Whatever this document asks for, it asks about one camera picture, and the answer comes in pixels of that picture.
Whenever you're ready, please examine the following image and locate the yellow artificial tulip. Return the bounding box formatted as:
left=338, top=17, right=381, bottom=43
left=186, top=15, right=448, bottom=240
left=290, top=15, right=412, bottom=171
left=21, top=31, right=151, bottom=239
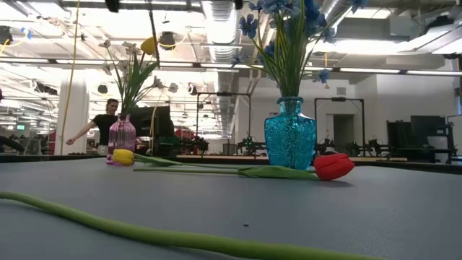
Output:
left=110, top=148, right=250, bottom=170
left=122, top=35, right=159, bottom=116

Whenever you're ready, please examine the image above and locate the blue artificial flower bunch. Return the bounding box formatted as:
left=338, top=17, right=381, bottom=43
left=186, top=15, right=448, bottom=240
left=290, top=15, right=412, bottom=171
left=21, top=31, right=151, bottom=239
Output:
left=230, top=0, right=370, bottom=99

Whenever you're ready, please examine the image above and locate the white artificial flower bunch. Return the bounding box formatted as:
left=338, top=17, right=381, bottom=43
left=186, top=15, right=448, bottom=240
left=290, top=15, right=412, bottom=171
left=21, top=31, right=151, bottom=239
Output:
left=99, top=38, right=180, bottom=118

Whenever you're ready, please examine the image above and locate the pink ribbed glass vase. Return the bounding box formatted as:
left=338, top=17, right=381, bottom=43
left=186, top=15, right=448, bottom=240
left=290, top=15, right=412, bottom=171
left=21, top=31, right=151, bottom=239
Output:
left=106, top=113, right=137, bottom=166

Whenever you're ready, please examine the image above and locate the blue patterned glass vase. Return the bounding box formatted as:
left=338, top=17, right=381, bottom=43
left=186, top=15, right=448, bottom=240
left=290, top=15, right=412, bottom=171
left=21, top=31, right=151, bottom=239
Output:
left=264, top=96, right=318, bottom=170

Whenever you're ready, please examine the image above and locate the black ceiling dome fixture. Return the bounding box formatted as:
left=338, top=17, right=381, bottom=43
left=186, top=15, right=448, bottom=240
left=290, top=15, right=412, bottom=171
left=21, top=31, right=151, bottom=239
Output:
left=158, top=31, right=177, bottom=51

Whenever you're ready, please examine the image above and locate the long ceiling light bar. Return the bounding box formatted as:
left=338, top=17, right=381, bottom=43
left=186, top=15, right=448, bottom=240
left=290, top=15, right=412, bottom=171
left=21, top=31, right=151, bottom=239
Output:
left=0, top=56, right=462, bottom=77

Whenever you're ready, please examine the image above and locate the white round column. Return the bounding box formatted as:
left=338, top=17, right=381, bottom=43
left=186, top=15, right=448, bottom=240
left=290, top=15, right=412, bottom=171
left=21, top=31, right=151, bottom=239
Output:
left=53, top=70, right=90, bottom=156

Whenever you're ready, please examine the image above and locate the person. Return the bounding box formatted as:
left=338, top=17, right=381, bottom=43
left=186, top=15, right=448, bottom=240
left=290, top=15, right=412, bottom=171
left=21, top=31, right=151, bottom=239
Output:
left=66, top=97, right=120, bottom=156

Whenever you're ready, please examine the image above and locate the black monitor screen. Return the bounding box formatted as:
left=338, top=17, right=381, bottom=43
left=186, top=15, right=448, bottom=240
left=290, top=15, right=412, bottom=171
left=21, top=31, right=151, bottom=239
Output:
left=129, top=105, right=172, bottom=137

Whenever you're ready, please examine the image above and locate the black desk with monitor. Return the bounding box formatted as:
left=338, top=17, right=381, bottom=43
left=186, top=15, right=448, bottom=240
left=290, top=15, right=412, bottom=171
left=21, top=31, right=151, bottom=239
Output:
left=385, top=114, right=456, bottom=164

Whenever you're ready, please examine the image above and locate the silver ventilation duct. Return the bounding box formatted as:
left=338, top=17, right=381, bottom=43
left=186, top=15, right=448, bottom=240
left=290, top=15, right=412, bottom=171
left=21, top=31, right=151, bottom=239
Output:
left=200, top=0, right=241, bottom=137

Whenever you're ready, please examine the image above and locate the yellow hanging cable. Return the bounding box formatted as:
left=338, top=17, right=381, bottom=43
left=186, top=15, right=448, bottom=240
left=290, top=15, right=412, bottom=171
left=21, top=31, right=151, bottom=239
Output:
left=58, top=0, right=81, bottom=156

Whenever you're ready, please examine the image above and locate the black metal frame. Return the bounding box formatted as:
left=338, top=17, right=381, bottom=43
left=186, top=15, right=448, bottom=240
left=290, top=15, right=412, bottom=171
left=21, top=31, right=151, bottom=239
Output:
left=313, top=96, right=366, bottom=145

